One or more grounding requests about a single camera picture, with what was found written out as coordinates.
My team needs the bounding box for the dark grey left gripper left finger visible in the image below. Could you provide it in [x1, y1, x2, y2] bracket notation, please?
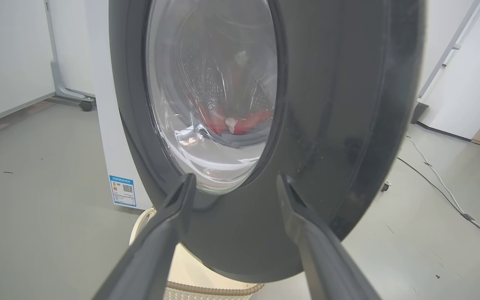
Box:
[92, 173, 197, 300]

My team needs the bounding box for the black floor cable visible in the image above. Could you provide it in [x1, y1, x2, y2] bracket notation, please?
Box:
[397, 157, 480, 249]

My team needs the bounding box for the white partition panel on casters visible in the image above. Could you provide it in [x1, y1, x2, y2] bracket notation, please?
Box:
[43, 0, 95, 103]

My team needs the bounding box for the white front-load washing machine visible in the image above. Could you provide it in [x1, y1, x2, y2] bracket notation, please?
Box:
[85, 0, 153, 211]

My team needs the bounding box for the red and white garment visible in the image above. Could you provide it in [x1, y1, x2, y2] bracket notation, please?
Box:
[198, 102, 274, 136]

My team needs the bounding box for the white floor cable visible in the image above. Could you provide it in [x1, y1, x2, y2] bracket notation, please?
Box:
[406, 133, 480, 268]

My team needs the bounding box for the stainless steel washing machine drum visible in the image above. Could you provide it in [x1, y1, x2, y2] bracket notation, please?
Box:
[173, 8, 278, 138]

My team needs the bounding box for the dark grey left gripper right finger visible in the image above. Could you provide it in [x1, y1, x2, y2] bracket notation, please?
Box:
[277, 174, 380, 300]

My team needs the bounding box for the grey washing machine door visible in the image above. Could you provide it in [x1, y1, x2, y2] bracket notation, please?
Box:
[109, 0, 426, 284]

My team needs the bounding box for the blue energy label sticker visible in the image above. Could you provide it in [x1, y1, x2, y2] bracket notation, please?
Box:
[109, 175, 136, 208]

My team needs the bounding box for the cream perforated laundry basket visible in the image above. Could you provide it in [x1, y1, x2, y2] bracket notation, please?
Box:
[129, 207, 265, 300]

